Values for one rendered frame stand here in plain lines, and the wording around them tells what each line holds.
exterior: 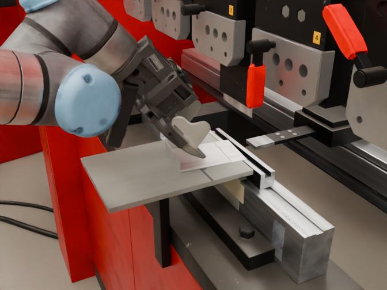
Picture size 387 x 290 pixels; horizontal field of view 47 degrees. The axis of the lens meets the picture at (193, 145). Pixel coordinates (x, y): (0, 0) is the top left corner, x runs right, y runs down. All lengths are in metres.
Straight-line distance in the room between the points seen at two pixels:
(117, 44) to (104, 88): 0.17
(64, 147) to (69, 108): 1.23
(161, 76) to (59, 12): 0.17
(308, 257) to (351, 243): 1.58
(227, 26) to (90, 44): 0.23
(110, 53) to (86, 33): 0.04
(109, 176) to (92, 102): 0.32
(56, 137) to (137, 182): 0.94
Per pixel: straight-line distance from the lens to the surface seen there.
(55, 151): 1.68
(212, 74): 1.39
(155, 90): 0.67
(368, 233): 2.40
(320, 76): 0.56
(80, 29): 0.61
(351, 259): 2.21
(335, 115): 0.95
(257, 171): 0.78
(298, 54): 0.59
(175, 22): 0.91
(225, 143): 0.86
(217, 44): 0.76
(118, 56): 0.63
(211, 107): 1.35
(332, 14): 0.49
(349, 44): 0.47
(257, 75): 0.62
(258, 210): 0.78
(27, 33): 0.60
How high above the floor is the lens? 1.39
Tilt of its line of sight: 27 degrees down
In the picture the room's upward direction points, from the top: straight up
